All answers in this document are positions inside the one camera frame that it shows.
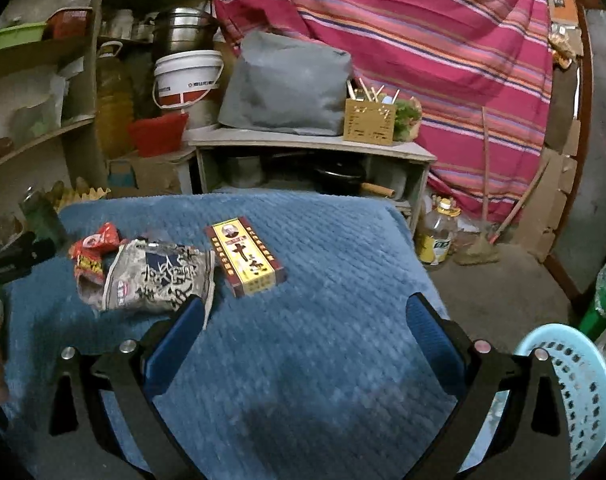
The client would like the yellow red spice box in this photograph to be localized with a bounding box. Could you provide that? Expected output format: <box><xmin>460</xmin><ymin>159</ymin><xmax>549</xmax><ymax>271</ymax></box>
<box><xmin>204</xmin><ymin>217</ymin><xmax>287</xmax><ymax>298</ymax></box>

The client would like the cooking oil bottle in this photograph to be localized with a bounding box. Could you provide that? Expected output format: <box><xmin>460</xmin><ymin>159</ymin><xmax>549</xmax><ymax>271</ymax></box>
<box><xmin>416</xmin><ymin>197</ymin><xmax>460</xmax><ymax>266</ymax></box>

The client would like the red plastic basin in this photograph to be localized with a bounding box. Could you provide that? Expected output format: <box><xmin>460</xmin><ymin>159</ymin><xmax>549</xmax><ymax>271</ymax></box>
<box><xmin>127</xmin><ymin>113</ymin><xmax>188</xmax><ymax>157</ymax></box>

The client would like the green glass bottle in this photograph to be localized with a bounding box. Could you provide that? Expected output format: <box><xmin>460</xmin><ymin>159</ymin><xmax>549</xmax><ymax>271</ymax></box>
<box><xmin>20</xmin><ymin>186</ymin><xmax>68</xmax><ymax>252</ymax></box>

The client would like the low wooden cabinet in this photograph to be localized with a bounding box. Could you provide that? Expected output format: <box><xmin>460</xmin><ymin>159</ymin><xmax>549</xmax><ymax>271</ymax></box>
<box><xmin>186</xmin><ymin>127</ymin><xmax>437</xmax><ymax>231</ymax></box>

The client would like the steel pots stack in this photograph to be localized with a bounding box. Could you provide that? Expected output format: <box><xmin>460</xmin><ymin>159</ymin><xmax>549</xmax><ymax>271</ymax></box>
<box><xmin>153</xmin><ymin>6</ymin><xmax>218</xmax><ymax>58</ymax></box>

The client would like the light blue plastic basket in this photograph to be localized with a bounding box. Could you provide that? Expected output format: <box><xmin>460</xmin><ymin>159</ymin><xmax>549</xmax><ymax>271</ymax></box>
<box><xmin>462</xmin><ymin>322</ymin><xmax>606</xmax><ymax>478</ymax></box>

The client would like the wooden wall shelf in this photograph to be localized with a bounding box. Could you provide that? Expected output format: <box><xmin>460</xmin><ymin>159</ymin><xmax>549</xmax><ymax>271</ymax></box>
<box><xmin>0</xmin><ymin>0</ymin><xmax>214</xmax><ymax>221</ymax></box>

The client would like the large yellow oil jug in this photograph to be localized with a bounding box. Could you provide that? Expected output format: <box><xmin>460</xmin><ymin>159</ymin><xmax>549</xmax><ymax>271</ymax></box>
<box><xmin>96</xmin><ymin>40</ymin><xmax>134</xmax><ymax>159</ymax></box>

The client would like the red striped hanging cloth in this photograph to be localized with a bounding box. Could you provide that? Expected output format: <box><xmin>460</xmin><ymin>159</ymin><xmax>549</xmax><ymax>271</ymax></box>
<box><xmin>214</xmin><ymin>0</ymin><xmax>553</xmax><ymax>222</ymax></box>

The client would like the yellow chopstick holder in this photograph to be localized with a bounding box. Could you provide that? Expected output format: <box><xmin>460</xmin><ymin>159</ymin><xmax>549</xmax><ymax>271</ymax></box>
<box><xmin>343</xmin><ymin>79</ymin><xmax>396</xmax><ymax>146</ymax></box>

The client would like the white plastic bucket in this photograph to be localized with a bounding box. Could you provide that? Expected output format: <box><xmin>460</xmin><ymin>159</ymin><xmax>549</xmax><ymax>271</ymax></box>
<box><xmin>152</xmin><ymin>50</ymin><xmax>224</xmax><ymax>110</ymax></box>

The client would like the green plastic tray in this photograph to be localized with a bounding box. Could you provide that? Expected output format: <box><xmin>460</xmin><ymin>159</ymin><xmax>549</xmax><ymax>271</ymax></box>
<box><xmin>0</xmin><ymin>22</ymin><xmax>47</xmax><ymax>50</ymax></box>

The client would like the wooden framed door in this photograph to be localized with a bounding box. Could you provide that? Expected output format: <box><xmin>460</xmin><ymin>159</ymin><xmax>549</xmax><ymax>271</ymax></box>
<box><xmin>545</xmin><ymin>0</ymin><xmax>606</xmax><ymax>299</ymax></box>

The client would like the red orange snack wrapper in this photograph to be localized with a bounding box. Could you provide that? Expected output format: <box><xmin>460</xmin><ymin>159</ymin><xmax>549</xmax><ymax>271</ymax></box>
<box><xmin>68</xmin><ymin>222</ymin><xmax>122</xmax><ymax>285</ymax></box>

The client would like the grey cloth bag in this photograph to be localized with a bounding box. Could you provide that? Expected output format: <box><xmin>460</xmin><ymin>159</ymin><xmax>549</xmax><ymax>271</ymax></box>
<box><xmin>218</xmin><ymin>30</ymin><xmax>352</xmax><ymax>136</ymax></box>

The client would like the grey printed snack bag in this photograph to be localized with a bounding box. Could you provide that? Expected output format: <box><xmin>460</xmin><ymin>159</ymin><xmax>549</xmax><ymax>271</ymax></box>
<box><xmin>76</xmin><ymin>238</ymin><xmax>216</xmax><ymax>318</ymax></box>

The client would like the blue fleece table cover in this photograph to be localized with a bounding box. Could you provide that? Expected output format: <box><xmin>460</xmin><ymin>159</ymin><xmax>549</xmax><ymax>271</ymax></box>
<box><xmin>2</xmin><ymin>190</ymin><xmax>484</xmax><ymax>480</ymax></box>

